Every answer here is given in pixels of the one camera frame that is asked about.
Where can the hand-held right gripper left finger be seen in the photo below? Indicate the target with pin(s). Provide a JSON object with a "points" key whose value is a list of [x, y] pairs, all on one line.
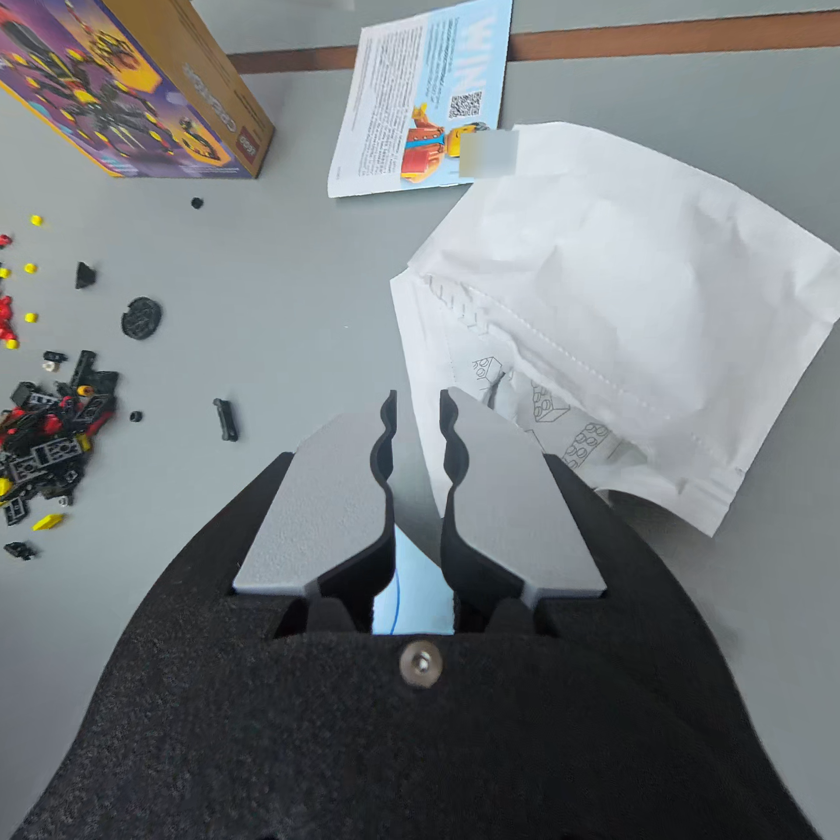
{"points": [[315, 512]]}

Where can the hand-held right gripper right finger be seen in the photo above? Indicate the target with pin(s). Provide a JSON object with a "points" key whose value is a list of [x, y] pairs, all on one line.
{"points": [[518, 512]]}

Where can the grey desk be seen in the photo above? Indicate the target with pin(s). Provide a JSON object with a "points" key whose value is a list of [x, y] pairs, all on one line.
{"points": [[262, 295], [295, 26]]}

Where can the black bar piece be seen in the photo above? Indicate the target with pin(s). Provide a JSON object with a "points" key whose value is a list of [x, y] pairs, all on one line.
{"points": [[226, 420]]}

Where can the black round plate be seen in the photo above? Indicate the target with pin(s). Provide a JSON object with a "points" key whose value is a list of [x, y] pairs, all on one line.
{"points": [[141, 318]]}

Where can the yellow slope brick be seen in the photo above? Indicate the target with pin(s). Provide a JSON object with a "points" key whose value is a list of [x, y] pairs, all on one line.
{"points": [[47, 522]]}

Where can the white paper bag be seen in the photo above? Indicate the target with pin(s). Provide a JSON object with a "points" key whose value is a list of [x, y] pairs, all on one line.
{"points": [[623, 262]]}

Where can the pile of black red bricks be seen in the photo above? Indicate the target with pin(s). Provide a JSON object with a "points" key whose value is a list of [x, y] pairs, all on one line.
{"points": [[46, 446]]}

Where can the black clip brick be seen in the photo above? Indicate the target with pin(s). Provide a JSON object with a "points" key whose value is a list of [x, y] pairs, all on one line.
{"points": [[19, 550]]}

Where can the black wedge brick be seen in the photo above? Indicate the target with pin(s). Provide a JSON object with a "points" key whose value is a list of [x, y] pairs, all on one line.
{"points": [[84, 275]]}

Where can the blue white printed leaflet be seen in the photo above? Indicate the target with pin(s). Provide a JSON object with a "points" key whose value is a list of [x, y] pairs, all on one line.
{"points": [[394, 98]]}

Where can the purple yellow toy brick box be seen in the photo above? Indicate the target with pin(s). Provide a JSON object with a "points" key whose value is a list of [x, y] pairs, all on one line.
{"points": [[98, 85]]}

